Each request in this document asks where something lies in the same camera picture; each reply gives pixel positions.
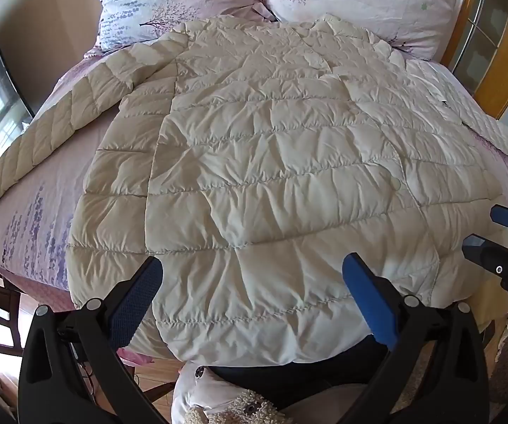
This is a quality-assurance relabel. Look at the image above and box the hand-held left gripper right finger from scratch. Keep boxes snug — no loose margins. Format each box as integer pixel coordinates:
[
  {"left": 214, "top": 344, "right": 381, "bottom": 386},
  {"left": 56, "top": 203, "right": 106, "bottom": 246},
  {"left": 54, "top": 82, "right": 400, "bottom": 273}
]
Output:
[{"left": 342, "top": 252, "right": 490, "bottom": 424}]

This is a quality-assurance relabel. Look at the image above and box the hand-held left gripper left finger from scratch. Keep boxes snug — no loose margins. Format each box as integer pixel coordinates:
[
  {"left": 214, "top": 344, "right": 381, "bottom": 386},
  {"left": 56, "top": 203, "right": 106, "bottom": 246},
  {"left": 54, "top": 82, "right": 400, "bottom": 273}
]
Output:
[{"left": 18, "top": 255, "right": 171, "bottom": 424}]

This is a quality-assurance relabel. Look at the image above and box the cream quilted down jacket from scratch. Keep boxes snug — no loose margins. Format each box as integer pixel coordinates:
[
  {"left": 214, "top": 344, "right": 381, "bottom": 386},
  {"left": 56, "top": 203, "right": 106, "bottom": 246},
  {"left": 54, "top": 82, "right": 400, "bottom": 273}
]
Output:
[{"left": 0, "top": 14, "right": 508, "bottom": 365}]

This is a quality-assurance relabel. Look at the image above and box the white cloth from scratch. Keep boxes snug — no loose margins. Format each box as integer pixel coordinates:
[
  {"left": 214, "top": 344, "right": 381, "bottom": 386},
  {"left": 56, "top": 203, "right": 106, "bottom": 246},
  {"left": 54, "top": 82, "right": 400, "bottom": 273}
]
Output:
[{"left": 172, "top": 360, "right": 259, "bottom": 424}]

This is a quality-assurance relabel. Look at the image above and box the dark wooden chair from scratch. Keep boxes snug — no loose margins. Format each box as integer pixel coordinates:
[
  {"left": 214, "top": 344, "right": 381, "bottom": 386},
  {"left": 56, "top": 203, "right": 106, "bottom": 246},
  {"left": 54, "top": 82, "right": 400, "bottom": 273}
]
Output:
[{"left": 0, "top": 269, "right": 31, "bottom": 356}]

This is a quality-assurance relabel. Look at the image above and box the beige plush toy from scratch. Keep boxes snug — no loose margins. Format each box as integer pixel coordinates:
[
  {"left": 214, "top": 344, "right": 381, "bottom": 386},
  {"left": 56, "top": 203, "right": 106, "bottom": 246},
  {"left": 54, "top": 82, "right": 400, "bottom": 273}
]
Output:
[{"left": 183, "top": 389, "right": 295, "bottom": 424}]

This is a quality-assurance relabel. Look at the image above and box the wooden door with glass panes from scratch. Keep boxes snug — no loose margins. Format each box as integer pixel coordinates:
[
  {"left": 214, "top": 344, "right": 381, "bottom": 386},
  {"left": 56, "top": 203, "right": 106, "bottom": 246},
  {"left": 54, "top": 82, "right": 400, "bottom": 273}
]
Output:
[{"left": 439, "top": 0, "right": 508, "bottom": 120}]

